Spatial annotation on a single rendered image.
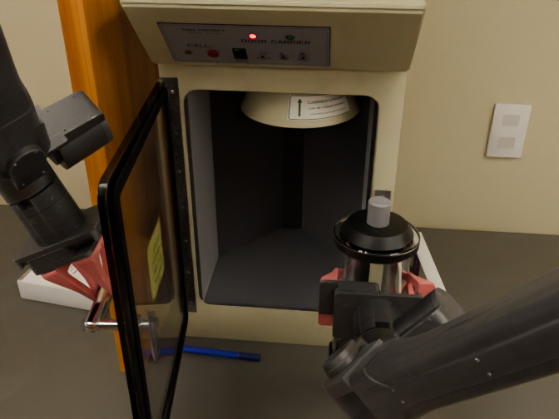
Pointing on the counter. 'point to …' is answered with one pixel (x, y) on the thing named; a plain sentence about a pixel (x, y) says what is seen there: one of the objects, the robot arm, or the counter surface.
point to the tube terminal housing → (380, 175)
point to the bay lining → (270, 174)
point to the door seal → (126, 247)
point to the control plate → (183, 31)
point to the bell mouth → (299, 109)
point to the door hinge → (181, 188)
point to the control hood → (374, 27)
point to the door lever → (95, 322)
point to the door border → (122, 263)
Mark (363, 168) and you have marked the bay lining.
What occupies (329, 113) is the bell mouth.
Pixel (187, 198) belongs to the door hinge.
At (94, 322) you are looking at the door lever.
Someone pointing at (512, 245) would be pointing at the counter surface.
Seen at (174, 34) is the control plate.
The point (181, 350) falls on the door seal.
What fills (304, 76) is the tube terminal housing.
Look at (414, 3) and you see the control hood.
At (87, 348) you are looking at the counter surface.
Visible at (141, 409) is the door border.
